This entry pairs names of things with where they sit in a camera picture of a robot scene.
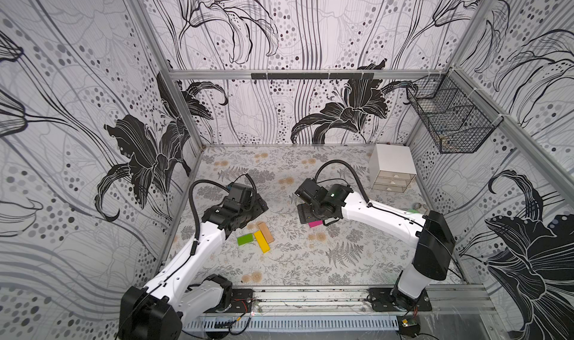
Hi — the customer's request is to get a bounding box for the magenta block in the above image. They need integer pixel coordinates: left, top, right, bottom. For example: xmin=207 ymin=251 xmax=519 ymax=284
xmin=308 ymin=220 xmax=323 ymax=228

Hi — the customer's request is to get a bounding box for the green block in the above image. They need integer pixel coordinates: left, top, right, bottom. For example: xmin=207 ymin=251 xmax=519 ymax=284
xmin=237 ymin=233 xmax=255 ymax=246

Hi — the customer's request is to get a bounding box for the black wire basket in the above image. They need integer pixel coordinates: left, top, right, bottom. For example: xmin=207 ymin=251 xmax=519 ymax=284
xmin=405 ymin=73 xmax=504 ymax=154

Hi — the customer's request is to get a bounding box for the white cable duct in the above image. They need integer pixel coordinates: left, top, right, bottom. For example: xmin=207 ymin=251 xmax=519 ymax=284
xmin=183 ymin=316 xmax=399 ymax=333

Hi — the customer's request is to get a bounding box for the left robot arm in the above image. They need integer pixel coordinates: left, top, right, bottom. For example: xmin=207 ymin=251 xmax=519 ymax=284
xmin=115 ymin=174 xmax=268 ymax=339

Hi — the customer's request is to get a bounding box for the small electronics board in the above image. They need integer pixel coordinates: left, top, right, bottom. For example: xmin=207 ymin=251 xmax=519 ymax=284
xmin=397 ymin=317 xmax=421 ymax=339

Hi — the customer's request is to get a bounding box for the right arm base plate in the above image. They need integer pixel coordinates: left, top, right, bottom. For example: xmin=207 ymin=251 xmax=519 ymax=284
xmin=366 ymin=287 xmax=433 ymax=313

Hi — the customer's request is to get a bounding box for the black wall bar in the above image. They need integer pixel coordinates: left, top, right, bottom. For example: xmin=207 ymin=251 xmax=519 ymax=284
xmin=251 ymin=72 xmax=375 ymax=80

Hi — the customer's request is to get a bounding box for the white drawer box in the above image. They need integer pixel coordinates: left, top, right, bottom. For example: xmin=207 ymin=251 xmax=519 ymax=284
xmin=369 ymin=144 xmax=417 ymax=193

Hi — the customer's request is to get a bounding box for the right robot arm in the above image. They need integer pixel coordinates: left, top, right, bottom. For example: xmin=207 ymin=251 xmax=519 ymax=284
xmin=294 ymin=159 xmax=455 ymax=312

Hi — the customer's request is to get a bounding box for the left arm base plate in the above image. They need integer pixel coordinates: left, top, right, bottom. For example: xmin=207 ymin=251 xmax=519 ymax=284
xmin=206 ymin=288 xmax=255 ymax=314

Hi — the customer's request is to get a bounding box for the yellow block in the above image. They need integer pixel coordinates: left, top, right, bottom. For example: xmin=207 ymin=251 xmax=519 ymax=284
xmin=254 ymin=231 xmax=271 ymax=253

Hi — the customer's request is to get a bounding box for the natural wood block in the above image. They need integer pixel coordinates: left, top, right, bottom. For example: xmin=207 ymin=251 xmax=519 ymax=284
xmin=257 ymin=222 xmax=274 ymax=244

